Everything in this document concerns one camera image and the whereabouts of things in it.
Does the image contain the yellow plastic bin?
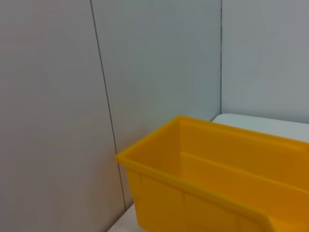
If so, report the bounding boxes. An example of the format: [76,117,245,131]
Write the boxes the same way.
[116,115,309,232]

